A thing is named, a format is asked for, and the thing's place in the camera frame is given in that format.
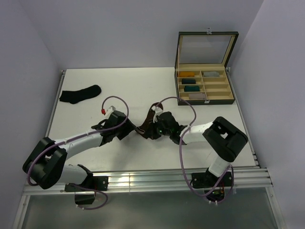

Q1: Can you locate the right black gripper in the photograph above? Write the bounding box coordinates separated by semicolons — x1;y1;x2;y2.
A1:
144;117;172;140

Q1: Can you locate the brown striped sock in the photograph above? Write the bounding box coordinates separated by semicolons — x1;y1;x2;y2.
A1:
135;102;163;139

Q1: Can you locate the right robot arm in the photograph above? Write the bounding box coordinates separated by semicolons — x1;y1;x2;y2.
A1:
140;112;248;186

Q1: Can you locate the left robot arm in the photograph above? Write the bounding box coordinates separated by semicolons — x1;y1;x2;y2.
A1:
22;111;136;190

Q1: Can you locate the pink-grey rolled sock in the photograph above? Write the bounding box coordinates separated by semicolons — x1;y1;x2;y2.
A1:
189;93;206;100

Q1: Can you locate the teal rolled sock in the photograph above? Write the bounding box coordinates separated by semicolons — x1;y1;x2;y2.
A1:
184;85;200;92

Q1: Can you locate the dark rolled sock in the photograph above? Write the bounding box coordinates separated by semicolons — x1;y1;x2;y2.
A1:
181;78;196;84

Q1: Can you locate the black sock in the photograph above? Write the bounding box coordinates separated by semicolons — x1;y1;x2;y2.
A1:
59;85;102;104

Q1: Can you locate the orange rolled sock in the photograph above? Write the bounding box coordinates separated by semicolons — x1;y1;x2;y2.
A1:
178;72;195;78

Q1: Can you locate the black compartment storage box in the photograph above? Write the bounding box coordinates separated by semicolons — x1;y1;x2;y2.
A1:
174;30;239;106

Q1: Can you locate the light grey rolled sock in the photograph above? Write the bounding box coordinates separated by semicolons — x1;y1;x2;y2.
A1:
203;71;220;77

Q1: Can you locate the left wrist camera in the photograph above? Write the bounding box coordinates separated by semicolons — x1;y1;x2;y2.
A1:
101;106;116;119

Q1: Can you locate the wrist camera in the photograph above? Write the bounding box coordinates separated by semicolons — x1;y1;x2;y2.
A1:
151;105;163;123
101;106;116;119

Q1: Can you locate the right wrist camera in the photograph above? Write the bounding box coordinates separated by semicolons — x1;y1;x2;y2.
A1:
151;105;163;123

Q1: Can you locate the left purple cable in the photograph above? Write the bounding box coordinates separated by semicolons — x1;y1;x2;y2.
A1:
26;95;129;210

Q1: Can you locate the purple cable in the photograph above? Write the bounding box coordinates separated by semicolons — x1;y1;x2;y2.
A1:
156;96;234;203
26;95;129;210

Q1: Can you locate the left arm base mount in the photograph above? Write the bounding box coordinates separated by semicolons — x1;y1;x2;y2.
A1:
64;176;109;208

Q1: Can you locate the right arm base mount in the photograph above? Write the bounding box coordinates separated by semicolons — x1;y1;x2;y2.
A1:
190;171;234;204

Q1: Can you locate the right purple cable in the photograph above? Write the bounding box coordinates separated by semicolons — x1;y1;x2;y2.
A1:
156;96;234;203

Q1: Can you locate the aluminium frame rail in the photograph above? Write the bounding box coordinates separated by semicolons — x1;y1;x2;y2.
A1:
13;68;286;229

